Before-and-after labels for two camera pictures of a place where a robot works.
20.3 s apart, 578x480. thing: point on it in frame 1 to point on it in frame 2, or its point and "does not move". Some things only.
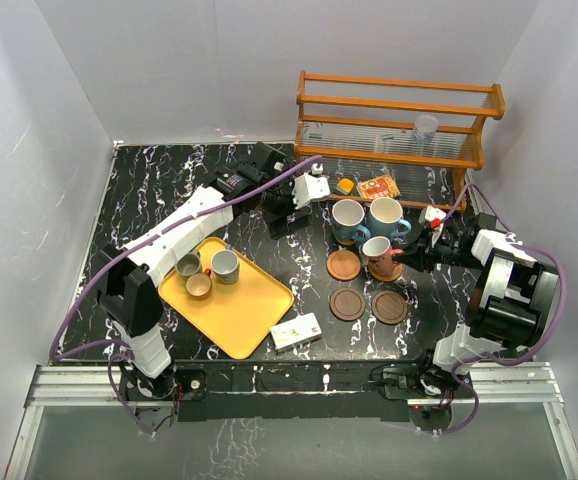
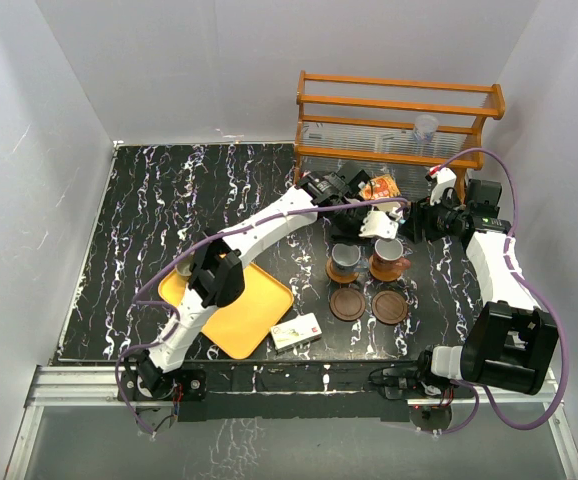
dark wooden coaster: [347, 304] does not move
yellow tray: [234, 315] does not move
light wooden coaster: [343, 265] does not move
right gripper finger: [414, 255] to [413, 226]
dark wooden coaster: [389, 307] does not move
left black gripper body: [278, 202] to [345, 226]
